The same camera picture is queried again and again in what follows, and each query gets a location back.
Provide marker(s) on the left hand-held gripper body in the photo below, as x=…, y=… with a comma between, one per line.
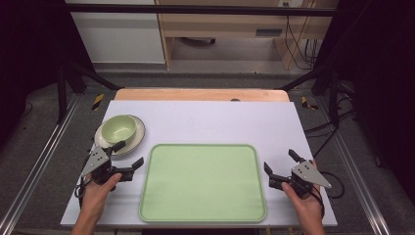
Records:
x=96, y=159

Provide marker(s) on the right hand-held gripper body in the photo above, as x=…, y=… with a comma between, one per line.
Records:
x=306, y=176

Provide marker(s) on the light green bowl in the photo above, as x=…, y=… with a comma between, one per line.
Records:
x=118, y=128

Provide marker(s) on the white plate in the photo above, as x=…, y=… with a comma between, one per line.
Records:
x=138, y=137

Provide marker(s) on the light green tray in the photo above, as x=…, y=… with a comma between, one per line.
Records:
x=202, y=182

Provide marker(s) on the person's right hand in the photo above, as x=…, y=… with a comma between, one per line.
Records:
x=303, y=204

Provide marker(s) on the person's left hand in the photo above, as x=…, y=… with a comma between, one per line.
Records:
x=98, y=192

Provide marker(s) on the yellow black striped tape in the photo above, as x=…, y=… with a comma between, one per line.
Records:
x=306, y=103
x=98, y=101

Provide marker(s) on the black slanted stand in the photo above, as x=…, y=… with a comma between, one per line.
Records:
x=333, y=94
x=62, y=91

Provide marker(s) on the white table board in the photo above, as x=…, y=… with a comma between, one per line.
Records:
x=208, y=120

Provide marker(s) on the wooden table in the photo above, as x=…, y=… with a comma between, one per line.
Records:
x=195, y=94

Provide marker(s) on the white cabinet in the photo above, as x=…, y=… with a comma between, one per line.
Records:
x=124, y=36

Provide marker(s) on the black curtain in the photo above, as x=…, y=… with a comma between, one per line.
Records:
x=29, y=49
x=385, y=81

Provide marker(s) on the wooden desk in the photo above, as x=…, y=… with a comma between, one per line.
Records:
x=225, y=24

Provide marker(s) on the aluminium floor rail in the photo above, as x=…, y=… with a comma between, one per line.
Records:
x=39, y=169
x=357, y=182

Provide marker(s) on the white wall socket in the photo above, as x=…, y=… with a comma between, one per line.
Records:
x=290, y=3

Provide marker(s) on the black horizontal frame bar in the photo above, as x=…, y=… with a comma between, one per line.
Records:
x=195, y=9

